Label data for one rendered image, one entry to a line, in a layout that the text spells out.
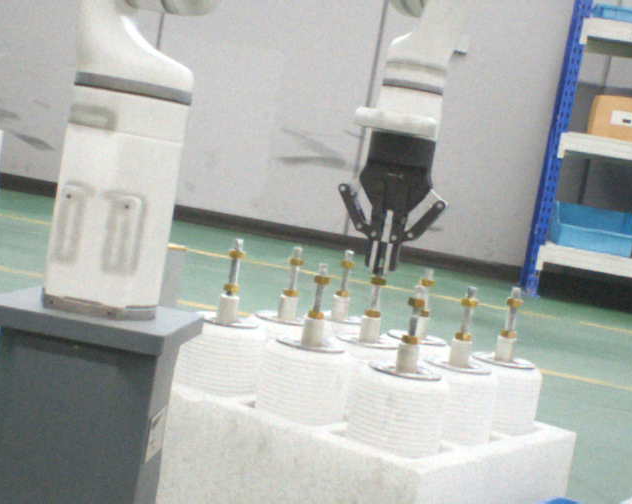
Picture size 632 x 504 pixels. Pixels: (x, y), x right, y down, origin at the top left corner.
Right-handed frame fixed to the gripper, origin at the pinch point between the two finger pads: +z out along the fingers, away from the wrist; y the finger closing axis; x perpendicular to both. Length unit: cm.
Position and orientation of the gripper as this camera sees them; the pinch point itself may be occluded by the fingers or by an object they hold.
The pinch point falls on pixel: (382, 258)
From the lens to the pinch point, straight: 135.8
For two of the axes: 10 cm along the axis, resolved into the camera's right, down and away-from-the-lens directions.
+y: -9.5, -1.9, 2.5
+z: -1.7, 9.8, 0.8
